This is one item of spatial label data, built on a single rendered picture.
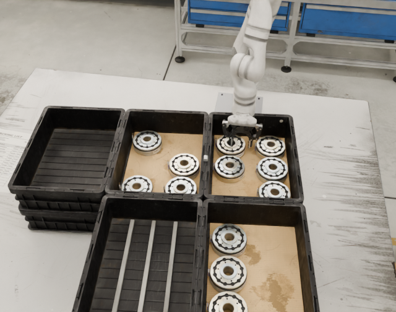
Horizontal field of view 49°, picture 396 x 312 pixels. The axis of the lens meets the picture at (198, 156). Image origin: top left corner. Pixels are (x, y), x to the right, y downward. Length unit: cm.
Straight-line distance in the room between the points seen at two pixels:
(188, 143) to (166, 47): 216
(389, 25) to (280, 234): 226
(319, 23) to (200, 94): 148
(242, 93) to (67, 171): 66
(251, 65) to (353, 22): 207
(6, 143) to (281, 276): 122
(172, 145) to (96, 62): 209
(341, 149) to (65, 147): 108
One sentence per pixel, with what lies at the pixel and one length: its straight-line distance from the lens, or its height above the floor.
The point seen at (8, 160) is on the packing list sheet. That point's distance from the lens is 188.
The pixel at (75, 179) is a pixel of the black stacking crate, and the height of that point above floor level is 83.
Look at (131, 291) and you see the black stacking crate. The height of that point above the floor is 83.
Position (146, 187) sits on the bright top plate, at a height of 86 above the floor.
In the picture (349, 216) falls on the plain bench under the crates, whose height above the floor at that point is 70.
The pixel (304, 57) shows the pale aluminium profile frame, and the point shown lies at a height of 14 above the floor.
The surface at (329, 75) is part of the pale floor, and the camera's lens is 352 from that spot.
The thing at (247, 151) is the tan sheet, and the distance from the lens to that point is 159.
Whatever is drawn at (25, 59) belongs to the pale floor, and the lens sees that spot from 381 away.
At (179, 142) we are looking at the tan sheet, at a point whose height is 83.
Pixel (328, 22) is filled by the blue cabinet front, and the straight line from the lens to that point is 331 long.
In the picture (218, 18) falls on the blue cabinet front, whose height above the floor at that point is 38.
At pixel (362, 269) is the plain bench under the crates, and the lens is 153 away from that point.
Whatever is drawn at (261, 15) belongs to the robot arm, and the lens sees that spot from 130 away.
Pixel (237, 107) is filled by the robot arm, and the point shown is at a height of 106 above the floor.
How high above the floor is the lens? 195
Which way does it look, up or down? 46 degrees down
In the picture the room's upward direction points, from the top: straight up
